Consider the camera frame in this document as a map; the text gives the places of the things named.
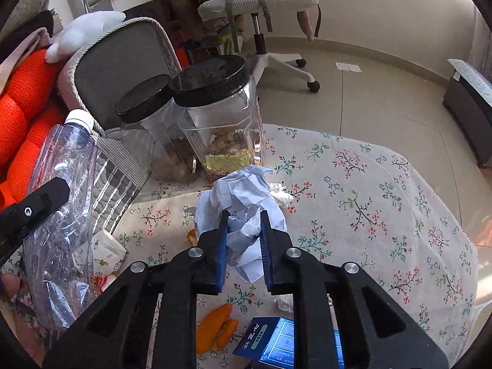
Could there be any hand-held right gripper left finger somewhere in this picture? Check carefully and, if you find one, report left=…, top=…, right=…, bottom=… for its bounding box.
left=42, top=209, right=231, bottom=369

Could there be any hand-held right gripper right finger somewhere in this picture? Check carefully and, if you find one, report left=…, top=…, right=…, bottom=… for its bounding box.
left=259, top=209, right=450, bottom=369

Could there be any white plush toy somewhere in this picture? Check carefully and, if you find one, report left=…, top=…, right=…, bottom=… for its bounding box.
left=45, top=11, right=127, bottom=63

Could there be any grey fuzzy pillow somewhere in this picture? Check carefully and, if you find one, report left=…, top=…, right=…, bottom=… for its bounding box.
left=8, top=0, right=58, bottom=35

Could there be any pale blue paper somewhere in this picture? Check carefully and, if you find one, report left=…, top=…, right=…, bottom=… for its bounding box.
left=194, top=165, right=289, bottom=283

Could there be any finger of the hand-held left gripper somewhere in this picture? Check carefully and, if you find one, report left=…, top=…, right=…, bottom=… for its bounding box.
left=0, top=177, right=70, bottom=266

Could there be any orange knitted cushion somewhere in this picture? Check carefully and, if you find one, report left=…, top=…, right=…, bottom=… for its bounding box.
left=0, top=50, right=66, bottom=208

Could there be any pink blanket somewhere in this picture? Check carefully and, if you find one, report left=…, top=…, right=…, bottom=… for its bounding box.
left=0, top=27, right=52, bottom=85

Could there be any white-based office chair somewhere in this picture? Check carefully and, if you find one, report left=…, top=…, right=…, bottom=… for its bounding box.
left=198, top=0, right=321, bottom=93

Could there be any grey mesh chair back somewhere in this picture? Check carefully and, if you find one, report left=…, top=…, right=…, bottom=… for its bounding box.
left=58, top=17, right=183, bottom=131

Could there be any grey striped cloth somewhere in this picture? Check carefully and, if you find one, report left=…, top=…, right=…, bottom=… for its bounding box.
left=90, top=127, right=152, bottom=231

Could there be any white crumpled tissue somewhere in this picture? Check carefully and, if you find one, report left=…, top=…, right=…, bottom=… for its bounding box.
left=269, top=182, right=295, bottom=206

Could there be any person's left hand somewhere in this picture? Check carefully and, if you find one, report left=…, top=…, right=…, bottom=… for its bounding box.
left=0, top=275, right=22, bottom=300

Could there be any clear plastic jar black lid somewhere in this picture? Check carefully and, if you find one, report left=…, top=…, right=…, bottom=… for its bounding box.
left=169, top=56, right=268, bottom=181
left=115, top=75, right=202, bottom=183

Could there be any dark storage bench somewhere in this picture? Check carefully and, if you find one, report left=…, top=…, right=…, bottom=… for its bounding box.
left=442, top=73, right=492, bottom=168

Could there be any red snack wrapper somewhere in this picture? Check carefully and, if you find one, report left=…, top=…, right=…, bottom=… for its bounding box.
left=93, top=274, right=118, bottom=296

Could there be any quilted grey cushion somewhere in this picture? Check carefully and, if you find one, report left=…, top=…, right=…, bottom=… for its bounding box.
left=447, top=58, right=492, bottom=104

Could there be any blue cardboard box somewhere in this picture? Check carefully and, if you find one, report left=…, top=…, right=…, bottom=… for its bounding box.
left=232, top=316, right=344, bottom=369

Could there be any clear plastic bottle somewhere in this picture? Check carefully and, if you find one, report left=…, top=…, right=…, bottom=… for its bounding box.
left=21, top=109, right=98, bottom=331

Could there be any dark brown cloth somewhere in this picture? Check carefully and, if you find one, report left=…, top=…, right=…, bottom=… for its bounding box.
left=0, top=10, right=54, bottom=62

